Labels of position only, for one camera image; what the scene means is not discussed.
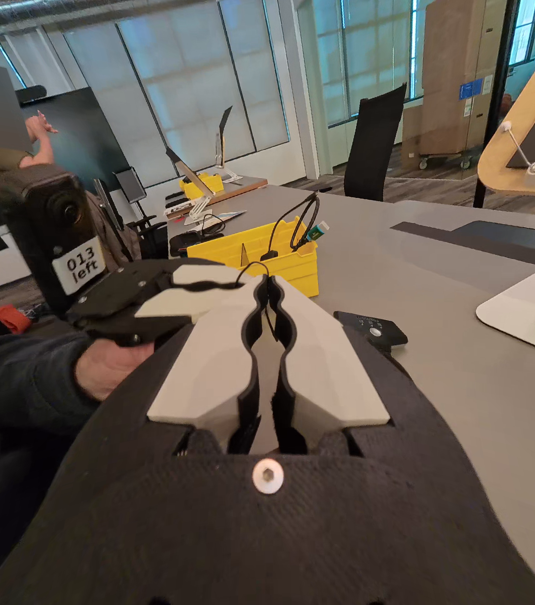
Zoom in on small dark monitor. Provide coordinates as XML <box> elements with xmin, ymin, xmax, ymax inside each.
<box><xmin>113</xmin><ymin>168</ymin><xmax>147</xmax><ymax>205</ymax></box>

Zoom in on black office chair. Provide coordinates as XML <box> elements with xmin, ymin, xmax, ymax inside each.
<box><xmin>343</xmin><ymin>84</ymin><xmax>407</xmax><ymax>201</ymax></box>
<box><xmin>85</xmin><ymin>180</ymin><xmax>169</xmax><ymax>261</ymax></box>

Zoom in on person's left forearm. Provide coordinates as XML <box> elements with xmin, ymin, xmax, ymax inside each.
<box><xmin>0</xmin><ymin>331</ymin><xmax>93</xmax><ymax>435</ymax></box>

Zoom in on thin black cable tie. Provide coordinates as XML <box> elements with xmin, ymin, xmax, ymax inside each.
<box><xmin>234</xmin><ymin>261</ymin><xmax>280</xmax><ymax>342</ymax></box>

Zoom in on wheeled dolly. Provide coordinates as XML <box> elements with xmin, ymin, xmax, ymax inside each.
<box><xmin>416</xmin><ymin>151</ymin><xmax>474</xmax><ymax>171</ymax></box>

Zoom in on white paper leaflet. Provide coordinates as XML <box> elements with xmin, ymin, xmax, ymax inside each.
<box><xmin>183</xmin><ymin>210</ymin><xmax>247</xmax><ymax>227</ymax></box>

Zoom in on black electronic device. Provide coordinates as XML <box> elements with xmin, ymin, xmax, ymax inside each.
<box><xmin>169</xmin><ymin>231</ymin><xmax>225</xmax><ymax>258</ymax></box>

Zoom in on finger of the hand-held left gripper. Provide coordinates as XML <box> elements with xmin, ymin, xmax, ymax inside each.
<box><xmin>171</xmin><ymin>264</ymin><xmax>255</xmax><ymax>290</ymax></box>
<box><xmin>134</xmin><ymin>285</ymin><xmax>247</xmax><ymax>325</ymax></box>

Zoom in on black looped cable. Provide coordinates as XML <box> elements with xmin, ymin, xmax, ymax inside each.
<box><xmin>291</xmin><ymin>194</ymin><xmax>321</xmax><ymax>252</ymax></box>

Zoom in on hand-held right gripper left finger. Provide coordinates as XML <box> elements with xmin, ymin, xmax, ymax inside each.
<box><xmin>146</xmin><ymin>274</ymin><xmax>269</xmax><ymax>455</ymax></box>

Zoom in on yellow bin with cardboard divider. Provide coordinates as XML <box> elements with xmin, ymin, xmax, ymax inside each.
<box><xmin>186</xmin><ymin>216</ymin><xmax>320</xmax><ymax>298</ymax></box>

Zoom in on large black tv screen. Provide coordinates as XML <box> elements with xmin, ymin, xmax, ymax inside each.
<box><xmin>17</xmin><ymin>86</ymin><xmax>131</xmax><ymax>194</ymax></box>

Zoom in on black adapter cable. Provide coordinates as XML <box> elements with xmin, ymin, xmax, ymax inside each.
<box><xmin>260</xmin><ymin>191</ymin><xmax>321</xmax><ymax>262</ymax></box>

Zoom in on brown wooden desk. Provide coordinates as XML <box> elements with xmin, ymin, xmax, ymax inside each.
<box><xmin>163</xmin><ymin>175</ymin><xmax>268</xmax><ymax>220</ymax></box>

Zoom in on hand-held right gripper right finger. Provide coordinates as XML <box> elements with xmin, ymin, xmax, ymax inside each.
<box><xmin>270</xmin><ymin>276</ymin><xmax>392</xmax><ymax>449</ymax></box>

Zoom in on stacked cardboard boxes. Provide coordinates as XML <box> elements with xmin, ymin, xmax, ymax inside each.
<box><xmin>400</xmin><ymin>0</ymin><xmax>509</xmax><ymax>159</ymax></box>

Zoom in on black board with wooden rim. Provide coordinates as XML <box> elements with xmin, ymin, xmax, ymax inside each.
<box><xmin>166</xmin><ymin>147</ymin><xmax>216</xmax><ymax>197</ymax></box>
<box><xmin>214</xmin><ymin>105</ymin><xmax>234</xmax><ymax>168</ymax></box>

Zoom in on person's left hand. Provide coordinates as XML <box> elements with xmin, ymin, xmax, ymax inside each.
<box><xmin>75</xmin><ymin>337</ymin><xmax>154</xmax><ymax>401</ymax></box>

